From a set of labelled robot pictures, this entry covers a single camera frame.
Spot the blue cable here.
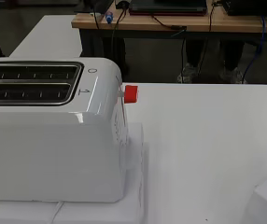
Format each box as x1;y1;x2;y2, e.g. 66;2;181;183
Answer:
241;15;267;84

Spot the black device on desk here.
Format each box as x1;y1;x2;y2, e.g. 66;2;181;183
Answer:
221;0;267;17

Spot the wooden desk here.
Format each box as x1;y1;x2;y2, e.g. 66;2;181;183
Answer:
71;0;267;60

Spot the dark laptop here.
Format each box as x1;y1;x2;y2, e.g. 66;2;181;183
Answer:
128;0;208;17

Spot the red toaster lever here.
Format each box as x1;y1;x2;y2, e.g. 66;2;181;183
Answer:
118;84;139;105

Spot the white side table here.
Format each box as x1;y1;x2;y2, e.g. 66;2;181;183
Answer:
8;14;83;59

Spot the black hanging cable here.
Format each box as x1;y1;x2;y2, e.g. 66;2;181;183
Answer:
151;14;188;84

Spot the white steel toaster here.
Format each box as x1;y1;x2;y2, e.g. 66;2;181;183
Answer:
0;56;139;203

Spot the person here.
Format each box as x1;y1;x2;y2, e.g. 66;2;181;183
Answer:
176;38;248;85

